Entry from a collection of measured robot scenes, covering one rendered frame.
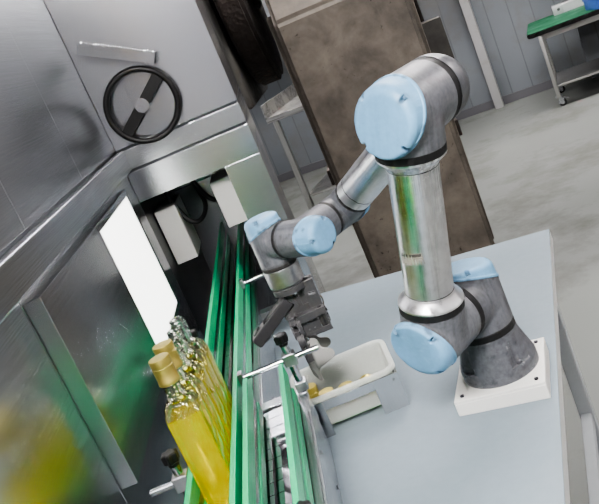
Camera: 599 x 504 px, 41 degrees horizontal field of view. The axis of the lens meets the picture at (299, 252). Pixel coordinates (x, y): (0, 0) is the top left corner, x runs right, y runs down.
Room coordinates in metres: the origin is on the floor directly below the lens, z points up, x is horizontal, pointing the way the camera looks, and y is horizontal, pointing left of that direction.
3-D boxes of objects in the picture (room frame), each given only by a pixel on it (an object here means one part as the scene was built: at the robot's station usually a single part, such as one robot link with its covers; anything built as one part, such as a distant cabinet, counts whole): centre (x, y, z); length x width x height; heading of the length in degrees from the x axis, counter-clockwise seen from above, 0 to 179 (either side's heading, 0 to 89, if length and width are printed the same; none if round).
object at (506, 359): (1.44, -0.27, 0.83); 0.15 x 0.15 x 0.10
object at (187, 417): (1.18, 0.26, 0.99); 0.06 x 0.06 x 0.21; 87
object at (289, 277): (1.60, 0.05, 1.08); 0.08 x 0.08 x 0.05
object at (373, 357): (1.60, 0.02, 0.80); 0.22 x 0.17 x 0.09; 88
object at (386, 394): (1.60, 0.05, 0.79); 0.27 x 0.17 x 0.08; 88
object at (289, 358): (1.49, 0.12, 0.95); 0.17 x 0.03 x 0.12; 88
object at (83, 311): (1.64, 0.38, 1.15); 0.90 x 0.03 x 0.34; 178
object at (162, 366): (1.18, 0.26, 1.14); 0.04 x 0.04 x 0.04
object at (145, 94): (2.31, 0.24, 1.49); 0.21 x 0.05 x 0.21; 88
